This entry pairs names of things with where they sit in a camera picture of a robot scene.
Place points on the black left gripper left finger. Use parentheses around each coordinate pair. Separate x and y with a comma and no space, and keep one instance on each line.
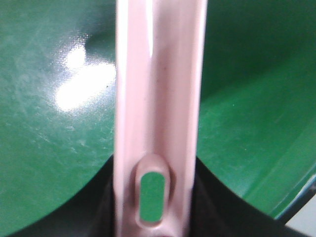
(89,213)

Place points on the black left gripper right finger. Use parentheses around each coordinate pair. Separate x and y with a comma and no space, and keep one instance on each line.
(216,211)

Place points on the pink hand broom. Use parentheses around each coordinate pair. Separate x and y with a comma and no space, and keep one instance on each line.
(159,55)

